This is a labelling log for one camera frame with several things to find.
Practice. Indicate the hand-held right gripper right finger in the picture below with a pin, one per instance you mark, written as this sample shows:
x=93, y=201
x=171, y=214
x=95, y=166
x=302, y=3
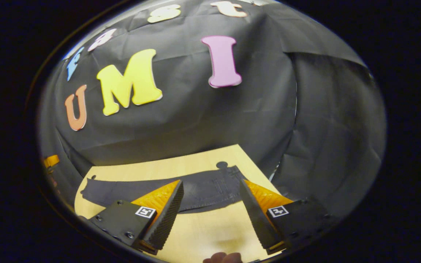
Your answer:
x=258, y=219

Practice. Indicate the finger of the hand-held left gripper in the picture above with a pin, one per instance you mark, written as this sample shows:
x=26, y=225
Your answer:
x=51, y=160

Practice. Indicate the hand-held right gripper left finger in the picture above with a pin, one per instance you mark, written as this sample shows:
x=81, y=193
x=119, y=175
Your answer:
x=166, y=219

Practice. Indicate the dark grey jeans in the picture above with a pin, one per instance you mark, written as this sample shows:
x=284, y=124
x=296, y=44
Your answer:
x=203, y=190

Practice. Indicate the black backdrop cloth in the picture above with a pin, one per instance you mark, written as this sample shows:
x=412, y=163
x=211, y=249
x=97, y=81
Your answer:
x=196, y=120

